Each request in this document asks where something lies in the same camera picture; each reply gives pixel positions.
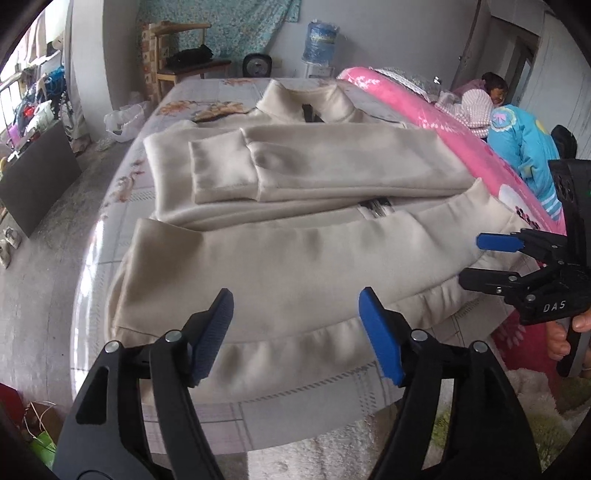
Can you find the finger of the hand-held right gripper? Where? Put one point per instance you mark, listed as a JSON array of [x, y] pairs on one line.
[[489, 279], [498, 243]]

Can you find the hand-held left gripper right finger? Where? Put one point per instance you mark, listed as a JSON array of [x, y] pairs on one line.
[[381, 341]]

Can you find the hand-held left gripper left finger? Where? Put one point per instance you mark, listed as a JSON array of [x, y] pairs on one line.
[[214, 337]]

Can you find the cream zip jacket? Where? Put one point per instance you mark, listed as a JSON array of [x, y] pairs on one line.
[[295, 258]]

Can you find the hanging clothes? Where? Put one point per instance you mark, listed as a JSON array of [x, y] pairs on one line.
[[39, 37]]

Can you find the person's right hand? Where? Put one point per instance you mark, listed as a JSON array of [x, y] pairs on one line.
[[556, 341]]

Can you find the person lying on bed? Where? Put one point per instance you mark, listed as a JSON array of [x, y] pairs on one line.
[[526, 147]]

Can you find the pink floral blanket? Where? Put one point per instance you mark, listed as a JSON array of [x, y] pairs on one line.
[[452, 134]]

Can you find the white fluffy rug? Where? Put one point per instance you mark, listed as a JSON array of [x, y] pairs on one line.
[[531, 397]]

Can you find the cardboard box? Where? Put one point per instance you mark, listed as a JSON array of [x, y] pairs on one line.
[[48, 417]]

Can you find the grey door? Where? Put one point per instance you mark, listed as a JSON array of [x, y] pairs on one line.
[[498, 50]]

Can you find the white lace cloth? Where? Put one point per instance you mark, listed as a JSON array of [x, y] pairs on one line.
[[406, 78]]

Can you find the green bag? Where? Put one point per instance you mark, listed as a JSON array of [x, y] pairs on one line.
[[44, 450]]

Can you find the red paper bag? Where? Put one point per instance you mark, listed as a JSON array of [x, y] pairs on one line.
[[9, 394]]

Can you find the beige shoe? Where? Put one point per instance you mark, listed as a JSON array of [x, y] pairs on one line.
[[4, 256], [11, 237]]

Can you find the white plastic bag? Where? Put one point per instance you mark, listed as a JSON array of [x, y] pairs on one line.
[[124, 122]]

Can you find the dark low cabinet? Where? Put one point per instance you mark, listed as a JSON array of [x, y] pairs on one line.
[[41, 180]]

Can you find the white water dispenser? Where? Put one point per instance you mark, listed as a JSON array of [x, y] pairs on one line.
[[318, 71]]

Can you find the wooden chair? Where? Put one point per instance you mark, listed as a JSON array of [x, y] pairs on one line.
[[194, 69]]

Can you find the blue water bottle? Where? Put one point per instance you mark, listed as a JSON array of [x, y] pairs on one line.
[[321, 41]]

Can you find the black round fan heater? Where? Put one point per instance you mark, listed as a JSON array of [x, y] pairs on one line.
[[257, 65]]

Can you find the black bag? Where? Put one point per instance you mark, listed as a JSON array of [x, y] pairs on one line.
[[189, 56]]

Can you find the pile of colourful bags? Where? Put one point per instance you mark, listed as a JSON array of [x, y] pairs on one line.
[[41, 101]]

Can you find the white wall socket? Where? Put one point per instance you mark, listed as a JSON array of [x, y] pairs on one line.
[[278, 63]]

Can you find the teal floral wall cloth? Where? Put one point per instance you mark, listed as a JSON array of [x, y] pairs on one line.
[[231, 23]]

